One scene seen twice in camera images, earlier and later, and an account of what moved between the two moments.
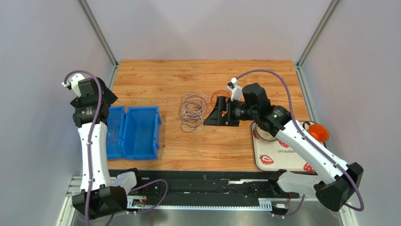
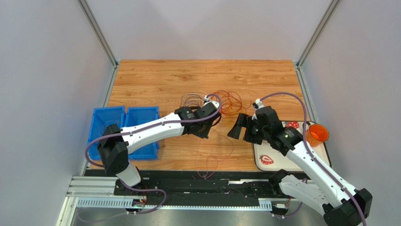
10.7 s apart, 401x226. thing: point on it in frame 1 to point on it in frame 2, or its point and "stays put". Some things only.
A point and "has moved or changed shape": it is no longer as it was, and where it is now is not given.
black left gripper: (108, 97) to (204, 134)
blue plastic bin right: (140, 140) stays put
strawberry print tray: (273, 155) stays put
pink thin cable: (113, 133) has moved or changed shape
